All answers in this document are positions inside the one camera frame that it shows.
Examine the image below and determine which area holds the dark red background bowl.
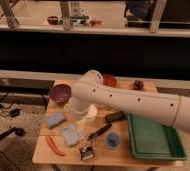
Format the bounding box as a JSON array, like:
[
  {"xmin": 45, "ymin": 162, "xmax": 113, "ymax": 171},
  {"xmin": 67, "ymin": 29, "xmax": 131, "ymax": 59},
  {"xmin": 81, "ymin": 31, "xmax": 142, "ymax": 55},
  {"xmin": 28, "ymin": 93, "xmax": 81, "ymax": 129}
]
[{"xmin": 47, "ymin": 16, "xmax": 58, "ymax": 25}]

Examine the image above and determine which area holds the black power adapter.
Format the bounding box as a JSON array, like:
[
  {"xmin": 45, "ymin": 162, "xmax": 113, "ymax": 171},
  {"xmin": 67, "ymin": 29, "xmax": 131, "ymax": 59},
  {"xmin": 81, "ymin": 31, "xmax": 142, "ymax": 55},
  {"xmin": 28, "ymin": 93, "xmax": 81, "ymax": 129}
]
[{"xmin": 9, "ymin": 109, "xmax": 20, "ymax": 118}]

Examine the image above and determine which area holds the light blue cloth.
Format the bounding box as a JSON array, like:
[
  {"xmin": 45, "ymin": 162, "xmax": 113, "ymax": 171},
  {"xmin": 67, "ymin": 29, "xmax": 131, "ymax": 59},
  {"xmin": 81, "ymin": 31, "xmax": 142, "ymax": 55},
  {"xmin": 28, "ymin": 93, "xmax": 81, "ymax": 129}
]
[{"xmin": 60, "ymin": 124, "xmax": 84, "ymax": 147}]

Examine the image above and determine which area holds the purple bowl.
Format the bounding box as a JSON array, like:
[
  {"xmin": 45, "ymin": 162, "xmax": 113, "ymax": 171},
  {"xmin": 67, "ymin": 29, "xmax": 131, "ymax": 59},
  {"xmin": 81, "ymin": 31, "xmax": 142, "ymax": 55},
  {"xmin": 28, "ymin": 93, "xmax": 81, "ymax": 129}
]
[{"xmin": 49, "ymin": 84, "xmax": 71, "ymax": 104}]

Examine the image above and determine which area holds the orange bowl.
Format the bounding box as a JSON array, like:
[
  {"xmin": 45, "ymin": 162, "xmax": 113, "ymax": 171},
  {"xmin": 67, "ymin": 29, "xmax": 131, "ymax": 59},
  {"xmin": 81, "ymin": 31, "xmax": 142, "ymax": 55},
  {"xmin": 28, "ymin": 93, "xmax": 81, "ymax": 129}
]
[{"xmin": 103, "ymin": 74, "xmax": 117, "ymax": 87}]

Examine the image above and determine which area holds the pine cone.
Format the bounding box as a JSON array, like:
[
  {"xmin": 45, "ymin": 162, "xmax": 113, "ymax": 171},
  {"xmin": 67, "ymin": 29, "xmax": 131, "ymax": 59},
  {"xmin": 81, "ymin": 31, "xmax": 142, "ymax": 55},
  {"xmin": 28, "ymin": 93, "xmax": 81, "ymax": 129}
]
[{"xmin": 133, "ymin": 80, "xmax": 144, "ymax": 91}]

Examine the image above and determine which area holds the white cup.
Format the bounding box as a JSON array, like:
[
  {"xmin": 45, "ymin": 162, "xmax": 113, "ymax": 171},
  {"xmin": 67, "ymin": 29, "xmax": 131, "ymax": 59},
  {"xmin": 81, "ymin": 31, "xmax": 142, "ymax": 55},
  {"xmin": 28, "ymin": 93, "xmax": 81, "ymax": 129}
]
[{"xmin": 86, "ymin": 105, "xmax": 98, "ymax": 123}]

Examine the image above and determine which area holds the black handled brush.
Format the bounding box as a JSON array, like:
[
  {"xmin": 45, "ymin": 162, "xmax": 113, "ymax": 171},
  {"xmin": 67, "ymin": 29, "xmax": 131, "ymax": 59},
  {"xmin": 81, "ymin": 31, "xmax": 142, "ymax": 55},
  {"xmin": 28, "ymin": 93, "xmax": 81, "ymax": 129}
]
[{"xmin": 87, "ymin": 123, "xmax": 112, "ymax": 141}]

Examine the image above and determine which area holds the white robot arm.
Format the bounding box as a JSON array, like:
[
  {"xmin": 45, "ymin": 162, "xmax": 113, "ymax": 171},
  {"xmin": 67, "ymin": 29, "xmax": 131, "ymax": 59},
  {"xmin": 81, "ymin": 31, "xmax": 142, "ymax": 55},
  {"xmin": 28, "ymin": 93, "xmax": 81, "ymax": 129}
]
[{"xmin": 69, "ymin": 70, "xmax": 190, "ymax": 134}]

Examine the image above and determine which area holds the black rectangular block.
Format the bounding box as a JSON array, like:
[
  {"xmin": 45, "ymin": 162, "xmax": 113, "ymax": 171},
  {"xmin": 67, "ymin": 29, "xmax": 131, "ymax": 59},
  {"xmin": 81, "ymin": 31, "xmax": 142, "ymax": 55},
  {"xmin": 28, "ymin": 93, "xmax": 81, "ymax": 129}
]
[{"xmin": 105, "ymin": 111, "xmax": 125, "ymax": 123}]

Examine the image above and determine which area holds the small blue cup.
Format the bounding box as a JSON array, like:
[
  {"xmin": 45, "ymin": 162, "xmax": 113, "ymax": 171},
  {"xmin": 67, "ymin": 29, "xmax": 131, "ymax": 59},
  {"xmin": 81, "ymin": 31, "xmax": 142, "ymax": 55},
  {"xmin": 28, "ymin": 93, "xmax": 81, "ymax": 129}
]
[{"xmin": 106, "ymin": 132, "xmax": 121, "ymax": 149}]

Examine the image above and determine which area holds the green plastic tray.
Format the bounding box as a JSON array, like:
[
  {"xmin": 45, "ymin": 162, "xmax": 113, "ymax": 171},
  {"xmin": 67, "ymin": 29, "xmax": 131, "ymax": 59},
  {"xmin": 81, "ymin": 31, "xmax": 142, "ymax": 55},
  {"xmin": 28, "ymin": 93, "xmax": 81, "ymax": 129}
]
[{"xmin": 127, "ymin": 114, "xmax": 187, "ymax": 161}]

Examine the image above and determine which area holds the black floor stand leg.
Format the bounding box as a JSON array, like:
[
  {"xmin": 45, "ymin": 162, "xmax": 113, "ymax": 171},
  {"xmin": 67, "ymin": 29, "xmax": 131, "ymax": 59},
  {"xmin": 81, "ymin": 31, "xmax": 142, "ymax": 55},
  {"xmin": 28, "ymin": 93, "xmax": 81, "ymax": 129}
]
[{"xmin": 0, "ymin": 127, "xmax": 26, "ymax": 141}]

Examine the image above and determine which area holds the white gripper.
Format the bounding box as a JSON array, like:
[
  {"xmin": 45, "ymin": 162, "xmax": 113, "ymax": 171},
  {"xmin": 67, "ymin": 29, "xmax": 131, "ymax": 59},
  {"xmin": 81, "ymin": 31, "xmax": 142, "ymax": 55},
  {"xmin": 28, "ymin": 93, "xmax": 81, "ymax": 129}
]
[{"xmin": 68, "ymin": 97, "xmax": 90, "ymax": 132}]

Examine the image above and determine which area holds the green background object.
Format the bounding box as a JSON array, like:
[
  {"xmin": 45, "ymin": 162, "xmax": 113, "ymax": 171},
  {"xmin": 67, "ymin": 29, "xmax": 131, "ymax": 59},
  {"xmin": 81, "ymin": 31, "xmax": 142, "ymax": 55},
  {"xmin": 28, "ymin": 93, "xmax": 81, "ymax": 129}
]
[{"xmin": 68, "ymin": 16, "xmax": 89, "ymax": 25}]

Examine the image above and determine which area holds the blue sponge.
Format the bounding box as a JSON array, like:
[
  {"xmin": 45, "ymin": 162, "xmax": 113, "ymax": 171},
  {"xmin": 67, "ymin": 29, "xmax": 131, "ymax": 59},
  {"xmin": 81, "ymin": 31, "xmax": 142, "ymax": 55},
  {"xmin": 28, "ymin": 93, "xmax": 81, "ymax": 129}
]
[{"xmin": 45, "ymin": 113, "xmax": 66, "ymax": 129}]

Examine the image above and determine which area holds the red chili pepper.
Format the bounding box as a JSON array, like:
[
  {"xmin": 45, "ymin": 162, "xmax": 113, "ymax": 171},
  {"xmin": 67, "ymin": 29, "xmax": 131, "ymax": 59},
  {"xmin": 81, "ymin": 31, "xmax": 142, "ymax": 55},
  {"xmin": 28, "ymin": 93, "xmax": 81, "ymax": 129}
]
[{"xmin": 45, "ymin": 136, "xmax": 66, "ymax": 156}]

